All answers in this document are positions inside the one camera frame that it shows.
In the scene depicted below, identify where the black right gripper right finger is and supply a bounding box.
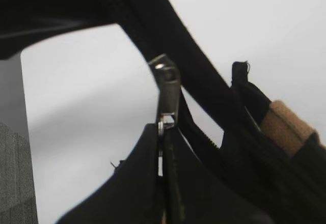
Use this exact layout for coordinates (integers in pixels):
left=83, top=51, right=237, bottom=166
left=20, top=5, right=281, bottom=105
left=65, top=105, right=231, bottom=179
left=58, top=124, right=164, bottom=223

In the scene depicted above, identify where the black canvas tote bag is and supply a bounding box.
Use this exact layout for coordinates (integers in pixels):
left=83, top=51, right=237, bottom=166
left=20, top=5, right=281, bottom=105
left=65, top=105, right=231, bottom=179
left=58, top=0, right=326, bottom=224

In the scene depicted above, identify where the black curved right gripper left finger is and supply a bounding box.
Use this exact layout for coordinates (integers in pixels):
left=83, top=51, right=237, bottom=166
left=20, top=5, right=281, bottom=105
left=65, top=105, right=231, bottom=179
left=0, top=0, right=179, bottom=61

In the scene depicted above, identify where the grey foam block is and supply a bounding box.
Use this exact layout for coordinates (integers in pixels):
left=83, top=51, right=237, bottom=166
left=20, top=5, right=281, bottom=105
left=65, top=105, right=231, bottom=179
left=1, top=123, right=38, bottom=223

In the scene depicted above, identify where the silver metal zipper pull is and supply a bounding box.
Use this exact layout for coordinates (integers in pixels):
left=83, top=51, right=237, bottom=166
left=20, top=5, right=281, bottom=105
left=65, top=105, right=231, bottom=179
left=148, top=53, right=181, bottom=178

